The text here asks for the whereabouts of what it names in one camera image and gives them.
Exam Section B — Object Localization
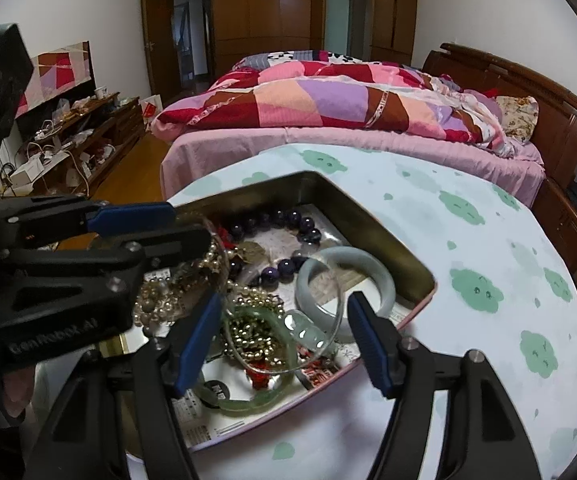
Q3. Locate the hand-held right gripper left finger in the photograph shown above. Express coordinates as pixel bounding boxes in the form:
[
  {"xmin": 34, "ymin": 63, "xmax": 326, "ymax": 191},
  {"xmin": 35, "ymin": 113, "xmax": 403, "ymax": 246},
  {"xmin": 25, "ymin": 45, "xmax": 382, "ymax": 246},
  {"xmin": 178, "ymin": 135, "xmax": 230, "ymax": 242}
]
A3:
[{"xmin": 21, "ymin": 291, "xmax": 225, "ymax": 480}]

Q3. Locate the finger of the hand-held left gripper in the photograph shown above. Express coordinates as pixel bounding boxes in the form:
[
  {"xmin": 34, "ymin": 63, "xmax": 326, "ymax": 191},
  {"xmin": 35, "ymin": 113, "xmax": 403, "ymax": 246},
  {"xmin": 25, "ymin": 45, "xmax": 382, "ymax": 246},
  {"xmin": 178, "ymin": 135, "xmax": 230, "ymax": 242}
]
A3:
[
  {"xmin": 0, "ymin": 224, "xmax": 212, "ymax": 333},
  {"xmin": 0, "ymin": 195, "xmax": 177, "ymax": 249}
]

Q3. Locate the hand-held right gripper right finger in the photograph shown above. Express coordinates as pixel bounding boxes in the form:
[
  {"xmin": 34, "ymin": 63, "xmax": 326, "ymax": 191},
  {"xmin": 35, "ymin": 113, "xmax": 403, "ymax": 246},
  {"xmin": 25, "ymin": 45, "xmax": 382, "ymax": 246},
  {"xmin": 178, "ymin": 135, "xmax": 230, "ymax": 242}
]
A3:
[{"xmin": 347, "ymin": 290, "xmax": 544, "ymax": 480}]

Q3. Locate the clear glass bangle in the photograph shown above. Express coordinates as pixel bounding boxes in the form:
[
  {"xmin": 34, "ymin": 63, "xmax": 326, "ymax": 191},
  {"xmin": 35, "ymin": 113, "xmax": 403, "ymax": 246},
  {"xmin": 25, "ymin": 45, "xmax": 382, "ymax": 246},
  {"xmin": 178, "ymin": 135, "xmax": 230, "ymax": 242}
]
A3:
[{"xmin": 221, "ymin": 255, "xmax": 344, "ymax": 375}]

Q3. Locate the white pearl necklace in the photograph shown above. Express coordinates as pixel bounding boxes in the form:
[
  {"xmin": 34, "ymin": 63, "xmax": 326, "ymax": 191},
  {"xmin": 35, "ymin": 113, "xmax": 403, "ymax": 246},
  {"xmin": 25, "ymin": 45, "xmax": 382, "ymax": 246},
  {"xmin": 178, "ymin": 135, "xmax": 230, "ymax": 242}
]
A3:
[{"xmin": 133, "ymin": 232, "xmax": 229, "ymax": 328}]

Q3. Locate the bronze pendant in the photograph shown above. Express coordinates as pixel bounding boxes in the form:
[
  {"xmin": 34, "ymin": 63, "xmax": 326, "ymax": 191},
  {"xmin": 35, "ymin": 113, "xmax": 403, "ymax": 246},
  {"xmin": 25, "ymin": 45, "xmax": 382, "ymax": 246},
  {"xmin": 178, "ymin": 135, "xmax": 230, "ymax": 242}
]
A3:
[{"xmin": 216, "ymin": 225, "xmax": 272, "ymax": 266}]

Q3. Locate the pale jade bangle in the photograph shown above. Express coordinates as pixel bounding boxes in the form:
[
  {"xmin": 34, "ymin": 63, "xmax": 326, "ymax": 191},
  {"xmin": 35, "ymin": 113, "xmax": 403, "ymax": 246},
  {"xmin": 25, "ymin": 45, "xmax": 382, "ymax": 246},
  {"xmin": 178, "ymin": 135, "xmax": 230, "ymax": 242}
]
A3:
[{"xmin": 295, "ymin": 246, "xmax": 396, "ymax": 343}]

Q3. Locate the pink tin box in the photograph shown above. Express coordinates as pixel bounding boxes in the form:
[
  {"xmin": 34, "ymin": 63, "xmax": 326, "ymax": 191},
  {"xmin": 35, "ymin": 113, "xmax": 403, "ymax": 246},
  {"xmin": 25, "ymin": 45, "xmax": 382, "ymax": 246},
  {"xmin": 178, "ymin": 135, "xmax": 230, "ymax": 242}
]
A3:
[{"xmin": 86, "ymin": 170, "xmax": 439, "ymax": 456}]

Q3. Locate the person's left hand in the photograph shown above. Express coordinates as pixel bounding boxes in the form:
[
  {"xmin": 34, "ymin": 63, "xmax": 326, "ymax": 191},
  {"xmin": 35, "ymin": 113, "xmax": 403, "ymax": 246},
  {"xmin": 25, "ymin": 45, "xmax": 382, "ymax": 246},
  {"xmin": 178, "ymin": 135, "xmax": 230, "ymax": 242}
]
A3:
[{"xmin": 0, "ymin": 366, "xmax": 34, "ymax": 420}]

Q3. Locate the white box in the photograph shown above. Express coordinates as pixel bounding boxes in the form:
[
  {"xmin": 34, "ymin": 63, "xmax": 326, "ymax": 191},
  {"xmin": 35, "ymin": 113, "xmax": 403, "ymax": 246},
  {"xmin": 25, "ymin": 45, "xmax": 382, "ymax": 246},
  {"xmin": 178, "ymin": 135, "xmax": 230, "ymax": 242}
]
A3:
[{"xmin": 8, "ymin": 157, "xmax": 44, "ymax": 183}]

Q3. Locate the green jade bangle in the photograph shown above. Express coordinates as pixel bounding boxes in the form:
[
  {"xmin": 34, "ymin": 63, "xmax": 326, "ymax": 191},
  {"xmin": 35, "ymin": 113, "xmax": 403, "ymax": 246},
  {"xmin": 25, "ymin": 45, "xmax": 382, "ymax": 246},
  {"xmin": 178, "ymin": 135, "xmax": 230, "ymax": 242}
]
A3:
[{"xmin": 188, "ymin": 305, "xmax": 299, "ymax": 413}]

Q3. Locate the television with patchwork cover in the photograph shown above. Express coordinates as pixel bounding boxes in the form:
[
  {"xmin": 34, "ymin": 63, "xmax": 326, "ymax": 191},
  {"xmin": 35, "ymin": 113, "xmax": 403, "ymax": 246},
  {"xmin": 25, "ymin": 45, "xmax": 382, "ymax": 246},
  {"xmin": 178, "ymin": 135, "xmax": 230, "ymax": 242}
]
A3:
[{"xmin": 14, "ymin": 40, "xmax": 96, "ymax": 133}]

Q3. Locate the wooden dresser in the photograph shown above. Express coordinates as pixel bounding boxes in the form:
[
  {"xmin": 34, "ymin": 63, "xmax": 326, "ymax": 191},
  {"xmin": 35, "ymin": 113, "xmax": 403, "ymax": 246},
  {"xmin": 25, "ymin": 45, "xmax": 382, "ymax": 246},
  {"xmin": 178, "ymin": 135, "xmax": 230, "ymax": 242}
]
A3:
[{"xmin": 0, "ymin": 92, "xmax": 146, "ymax": 201}]

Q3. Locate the red and white paper bag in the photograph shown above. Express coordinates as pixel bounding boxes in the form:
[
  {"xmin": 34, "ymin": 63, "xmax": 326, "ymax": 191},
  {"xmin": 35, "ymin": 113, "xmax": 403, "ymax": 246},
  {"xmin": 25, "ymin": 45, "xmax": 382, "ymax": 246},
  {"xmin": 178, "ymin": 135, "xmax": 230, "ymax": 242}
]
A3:
[{"xmin": 140, "ymin": 94, "xmax": 163, "ymax": 123}]

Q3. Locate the patchwork quilt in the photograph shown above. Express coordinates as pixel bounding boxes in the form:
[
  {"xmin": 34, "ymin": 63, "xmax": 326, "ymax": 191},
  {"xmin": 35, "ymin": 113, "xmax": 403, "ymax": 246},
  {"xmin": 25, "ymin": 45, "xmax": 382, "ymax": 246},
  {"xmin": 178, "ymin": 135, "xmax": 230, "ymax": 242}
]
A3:
[{"xmin": 148, "ymin": 49, "xmax": 509, "ymax": 161}]

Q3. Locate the pink bed sheet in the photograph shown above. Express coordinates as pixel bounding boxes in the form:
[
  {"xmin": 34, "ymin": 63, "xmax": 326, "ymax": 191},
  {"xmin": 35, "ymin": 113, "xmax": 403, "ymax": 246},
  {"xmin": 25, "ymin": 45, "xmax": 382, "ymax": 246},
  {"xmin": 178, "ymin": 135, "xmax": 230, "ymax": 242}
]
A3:
[{"xmin": 161, "ymin": 127, "xmax": 546, "ymax": 208}]

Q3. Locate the wooden nightstand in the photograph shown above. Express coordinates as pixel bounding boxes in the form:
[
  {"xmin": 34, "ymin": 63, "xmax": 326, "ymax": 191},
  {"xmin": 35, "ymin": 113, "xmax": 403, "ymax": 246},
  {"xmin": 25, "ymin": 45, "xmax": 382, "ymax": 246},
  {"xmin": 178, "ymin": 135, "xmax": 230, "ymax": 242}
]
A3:
[{"xmin": 533, "ymin": 177, "xmax": 577, "ymax": 276}]

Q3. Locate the wooden wardrobe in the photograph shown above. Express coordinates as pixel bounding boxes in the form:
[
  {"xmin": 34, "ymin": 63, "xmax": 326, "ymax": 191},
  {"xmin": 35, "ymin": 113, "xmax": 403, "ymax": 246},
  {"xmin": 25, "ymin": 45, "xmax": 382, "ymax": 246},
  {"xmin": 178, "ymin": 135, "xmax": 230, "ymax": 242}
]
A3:
[{"xmin": 141, "ymin": 0, "xmax": 419, "ymax": 106}]

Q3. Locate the floral pillow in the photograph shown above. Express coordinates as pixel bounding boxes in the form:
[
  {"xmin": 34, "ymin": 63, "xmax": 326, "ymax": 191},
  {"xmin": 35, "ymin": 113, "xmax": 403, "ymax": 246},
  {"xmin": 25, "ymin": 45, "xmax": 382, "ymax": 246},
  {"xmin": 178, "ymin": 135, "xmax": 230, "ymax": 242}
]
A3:
[{"xmin": 493, "ymin": 95, "xmax": 540, "ymax": 146}]

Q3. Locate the wooden headboard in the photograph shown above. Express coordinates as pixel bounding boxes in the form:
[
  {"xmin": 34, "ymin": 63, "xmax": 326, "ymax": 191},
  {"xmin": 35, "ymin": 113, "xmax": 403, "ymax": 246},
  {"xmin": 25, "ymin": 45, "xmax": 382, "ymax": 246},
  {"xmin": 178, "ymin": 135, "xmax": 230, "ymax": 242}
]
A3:
[{"xmin": 421, "ymin": 42, "xmax": 577, "ymax": 186}]

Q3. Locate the purple bead bracelet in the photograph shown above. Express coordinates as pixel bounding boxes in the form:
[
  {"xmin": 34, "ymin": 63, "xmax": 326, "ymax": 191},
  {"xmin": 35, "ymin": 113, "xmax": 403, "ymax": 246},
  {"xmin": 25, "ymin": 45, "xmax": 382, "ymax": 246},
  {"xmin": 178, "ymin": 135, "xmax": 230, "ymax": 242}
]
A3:
[{"xmin": 226, "ymin": 207, "xmax": 324, "ymax": 288}]

